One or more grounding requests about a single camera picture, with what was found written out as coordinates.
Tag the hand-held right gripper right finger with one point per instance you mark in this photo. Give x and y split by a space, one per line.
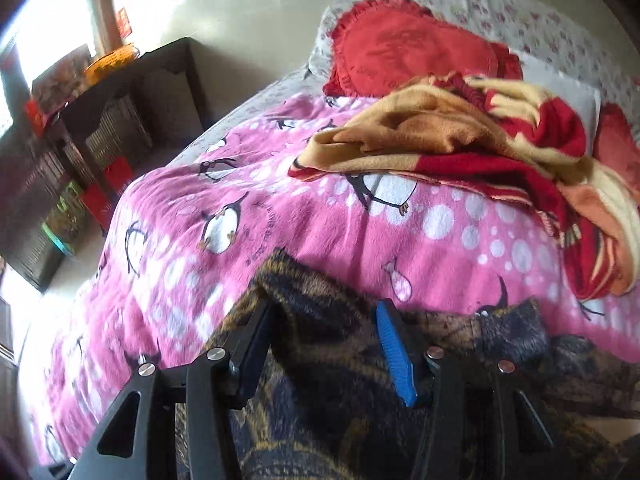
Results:
395 355

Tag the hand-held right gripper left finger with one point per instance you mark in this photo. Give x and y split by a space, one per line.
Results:
250 370

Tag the dark blue brown floral garment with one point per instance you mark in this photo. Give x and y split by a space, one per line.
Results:
325 410

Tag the pink penguin print blanket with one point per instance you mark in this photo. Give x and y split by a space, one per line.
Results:
300 220

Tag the red box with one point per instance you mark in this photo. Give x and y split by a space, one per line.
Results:
97 207
117 175

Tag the red and yellow fleece blanket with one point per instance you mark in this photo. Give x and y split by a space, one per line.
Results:
450 125

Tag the green printed box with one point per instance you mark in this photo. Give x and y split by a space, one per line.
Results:
62 215

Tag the low dark wooden cabinet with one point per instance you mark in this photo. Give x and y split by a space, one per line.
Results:
35 210

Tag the red heart-shaped frilled pillow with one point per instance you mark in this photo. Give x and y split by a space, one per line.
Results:
400 45

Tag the plain white pillow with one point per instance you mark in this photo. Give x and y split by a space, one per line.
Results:
555 80

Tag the dark wooden side table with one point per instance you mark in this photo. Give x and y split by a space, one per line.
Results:
170 60

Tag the orange plastic basket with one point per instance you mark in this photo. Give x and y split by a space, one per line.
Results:
110 62

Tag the brown printed box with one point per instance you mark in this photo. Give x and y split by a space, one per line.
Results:
60 77

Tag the white floral pillow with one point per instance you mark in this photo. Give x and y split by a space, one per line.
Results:
500 15

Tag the red wall poster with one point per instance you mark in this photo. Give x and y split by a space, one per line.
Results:
123 21

